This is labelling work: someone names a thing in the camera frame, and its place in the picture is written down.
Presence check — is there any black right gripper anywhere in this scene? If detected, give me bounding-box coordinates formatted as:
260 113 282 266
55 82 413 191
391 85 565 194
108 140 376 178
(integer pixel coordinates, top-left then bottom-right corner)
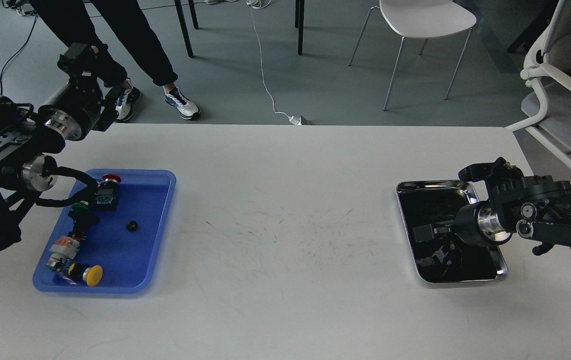
413 202 512 248

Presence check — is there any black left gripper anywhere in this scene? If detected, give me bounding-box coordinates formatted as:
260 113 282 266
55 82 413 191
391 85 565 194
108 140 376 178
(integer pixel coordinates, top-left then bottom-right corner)
38 43 119 141

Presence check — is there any small black gear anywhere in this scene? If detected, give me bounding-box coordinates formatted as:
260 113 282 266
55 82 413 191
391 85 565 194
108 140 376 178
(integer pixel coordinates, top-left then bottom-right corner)
125 219 139 232

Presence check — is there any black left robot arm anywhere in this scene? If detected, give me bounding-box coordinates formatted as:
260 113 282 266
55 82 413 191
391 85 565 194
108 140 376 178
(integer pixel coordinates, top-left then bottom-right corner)
0 43 123 251

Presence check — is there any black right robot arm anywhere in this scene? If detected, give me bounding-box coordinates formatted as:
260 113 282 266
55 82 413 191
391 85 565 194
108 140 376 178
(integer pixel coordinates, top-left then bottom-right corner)
413 157 571 256

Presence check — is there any silver metal tray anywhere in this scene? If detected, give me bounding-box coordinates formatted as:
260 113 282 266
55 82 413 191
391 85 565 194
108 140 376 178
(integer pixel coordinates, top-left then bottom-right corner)
396 180 508 289

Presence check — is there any person in black trousers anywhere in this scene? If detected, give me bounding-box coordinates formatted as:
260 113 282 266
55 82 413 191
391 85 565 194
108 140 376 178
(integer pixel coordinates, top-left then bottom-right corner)
30 0 201 122

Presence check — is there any black table leg left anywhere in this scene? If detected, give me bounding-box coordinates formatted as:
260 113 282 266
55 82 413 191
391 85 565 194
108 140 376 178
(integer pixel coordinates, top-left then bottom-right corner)
173 0 200 59

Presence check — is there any black table leg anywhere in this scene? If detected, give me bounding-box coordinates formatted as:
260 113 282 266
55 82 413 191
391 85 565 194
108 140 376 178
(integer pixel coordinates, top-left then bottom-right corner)
173 0 200 59
294 0 306 56

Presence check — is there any blue plastic tray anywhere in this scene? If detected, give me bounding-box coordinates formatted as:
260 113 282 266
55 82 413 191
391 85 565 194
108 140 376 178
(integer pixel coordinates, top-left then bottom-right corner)
32 168 177 295

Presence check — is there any white plastic chair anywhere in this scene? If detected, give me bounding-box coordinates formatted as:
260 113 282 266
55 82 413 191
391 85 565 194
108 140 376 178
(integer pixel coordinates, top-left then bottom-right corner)
351 0 477 111

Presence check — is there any black table leg right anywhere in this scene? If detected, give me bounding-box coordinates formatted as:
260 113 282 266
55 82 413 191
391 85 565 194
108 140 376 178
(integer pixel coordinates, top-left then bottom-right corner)
294 0 306 56

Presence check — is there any white grey office chair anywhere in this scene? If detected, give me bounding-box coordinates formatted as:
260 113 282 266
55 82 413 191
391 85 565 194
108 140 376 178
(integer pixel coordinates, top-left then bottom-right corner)
507 0 571 184

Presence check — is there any black cable on floor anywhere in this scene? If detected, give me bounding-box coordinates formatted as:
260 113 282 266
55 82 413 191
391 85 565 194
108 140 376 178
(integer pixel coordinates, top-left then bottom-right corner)
0 0 81 98

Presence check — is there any red push button switch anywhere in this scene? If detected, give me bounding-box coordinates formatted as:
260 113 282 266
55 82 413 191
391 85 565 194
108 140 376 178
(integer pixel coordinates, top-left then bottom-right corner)
94 173 122 211

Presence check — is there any green push button switch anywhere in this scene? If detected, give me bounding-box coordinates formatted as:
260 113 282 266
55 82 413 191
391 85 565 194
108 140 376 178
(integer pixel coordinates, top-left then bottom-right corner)
71 201 91 212

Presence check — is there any white cable on floor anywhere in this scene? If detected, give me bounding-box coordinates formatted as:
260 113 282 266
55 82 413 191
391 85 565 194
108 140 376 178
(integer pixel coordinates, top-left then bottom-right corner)
246 0 311 126

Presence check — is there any orange white switch block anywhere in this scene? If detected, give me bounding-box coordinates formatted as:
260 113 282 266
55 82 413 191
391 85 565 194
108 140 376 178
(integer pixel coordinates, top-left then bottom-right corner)
45 235 81 273

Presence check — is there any yellow push button switch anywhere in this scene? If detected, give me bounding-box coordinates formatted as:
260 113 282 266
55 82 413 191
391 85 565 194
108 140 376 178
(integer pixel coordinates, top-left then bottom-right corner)
63 262 104 287

